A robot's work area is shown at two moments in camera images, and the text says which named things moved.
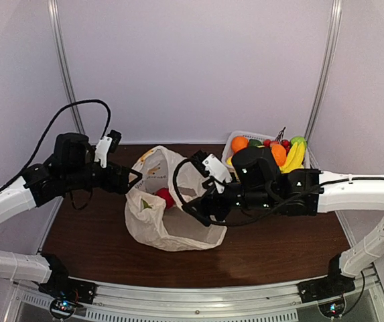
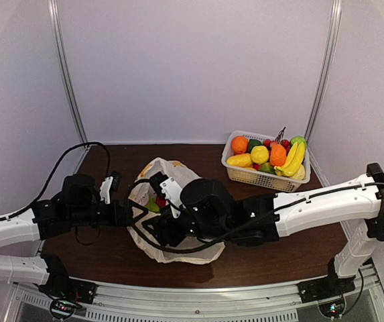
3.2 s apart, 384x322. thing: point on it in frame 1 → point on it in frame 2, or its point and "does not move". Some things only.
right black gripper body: (252, 200) → (207, 231)
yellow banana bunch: (294, 158) does not move
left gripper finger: (139, 176) → (130, 219)
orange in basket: (238, 143) does not move
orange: (279, 153) does not move
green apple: (298, 139) does not move
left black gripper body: (76, 178) → (84, 217)
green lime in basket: (253, 143) does not move
